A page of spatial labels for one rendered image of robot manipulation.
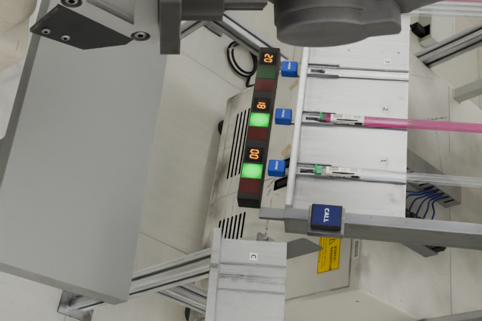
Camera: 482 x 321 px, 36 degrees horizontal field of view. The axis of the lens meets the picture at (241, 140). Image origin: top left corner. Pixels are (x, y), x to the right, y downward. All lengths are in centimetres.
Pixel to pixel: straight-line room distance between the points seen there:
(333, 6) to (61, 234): 67
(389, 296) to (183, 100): 91
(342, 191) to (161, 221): 82
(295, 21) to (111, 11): 14
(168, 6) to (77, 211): 67
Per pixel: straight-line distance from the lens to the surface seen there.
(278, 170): 130
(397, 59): 146
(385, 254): 163
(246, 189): 131
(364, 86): 141
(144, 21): 60
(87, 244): 115
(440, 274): 179
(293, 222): 127
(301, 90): 138
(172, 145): 211
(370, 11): 58
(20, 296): 176
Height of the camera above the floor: 156
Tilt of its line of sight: 43 degrees down
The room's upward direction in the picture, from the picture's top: 66 degrees clockwise
